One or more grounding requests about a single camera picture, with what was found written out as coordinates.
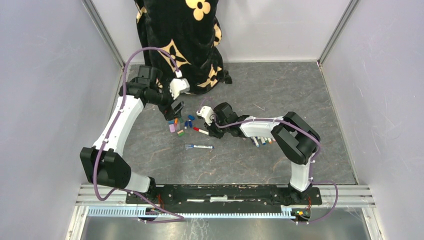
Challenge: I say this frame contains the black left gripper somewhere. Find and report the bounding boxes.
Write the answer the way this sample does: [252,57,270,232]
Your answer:
[147,78,185,122]

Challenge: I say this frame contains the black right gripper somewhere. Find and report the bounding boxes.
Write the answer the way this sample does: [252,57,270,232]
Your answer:
[204,113,229,139]

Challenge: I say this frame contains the red capped white marker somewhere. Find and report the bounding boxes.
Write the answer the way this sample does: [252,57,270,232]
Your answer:
[193,127,209,135]

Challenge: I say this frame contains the pink highlighter cap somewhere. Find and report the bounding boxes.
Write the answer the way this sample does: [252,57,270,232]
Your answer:
[169,124,176,133]

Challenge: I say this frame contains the clear blue ballpoint pen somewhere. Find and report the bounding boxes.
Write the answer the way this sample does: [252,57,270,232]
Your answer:
[185,144,214,150]

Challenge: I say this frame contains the blue capped white marker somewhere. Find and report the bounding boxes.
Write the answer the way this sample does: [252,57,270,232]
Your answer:
[252,136,260,148]

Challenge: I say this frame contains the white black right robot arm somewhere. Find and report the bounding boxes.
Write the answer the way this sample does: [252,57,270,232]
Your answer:
[196,102,321,204]

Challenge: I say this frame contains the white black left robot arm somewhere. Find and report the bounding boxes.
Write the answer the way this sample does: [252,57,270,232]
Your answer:
[80,65,190,204]

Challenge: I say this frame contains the black floral blanket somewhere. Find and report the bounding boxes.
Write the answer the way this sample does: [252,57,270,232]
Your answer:
[134,0,233,95]

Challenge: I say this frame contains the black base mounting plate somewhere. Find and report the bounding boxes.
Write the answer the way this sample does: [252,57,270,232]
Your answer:
[143,184,323,214]

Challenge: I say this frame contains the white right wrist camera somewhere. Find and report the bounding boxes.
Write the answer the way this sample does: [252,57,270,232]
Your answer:
[196,105,215,126]

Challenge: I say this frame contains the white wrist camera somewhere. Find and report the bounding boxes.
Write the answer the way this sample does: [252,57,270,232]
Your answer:
[169,78,190,100]
[196,105,215,126]

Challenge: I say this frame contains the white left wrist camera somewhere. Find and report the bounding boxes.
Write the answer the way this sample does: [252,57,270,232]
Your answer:
[169,78,190,100]

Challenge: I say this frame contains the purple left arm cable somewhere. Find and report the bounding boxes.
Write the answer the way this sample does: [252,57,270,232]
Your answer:
[92,46,185,224]

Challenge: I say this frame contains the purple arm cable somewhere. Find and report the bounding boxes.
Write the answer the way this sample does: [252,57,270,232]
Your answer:
[198,96,339,225]
[92,46,185,224]

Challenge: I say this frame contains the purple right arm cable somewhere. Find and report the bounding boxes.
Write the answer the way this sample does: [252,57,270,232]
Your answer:
[198,96,339,225]

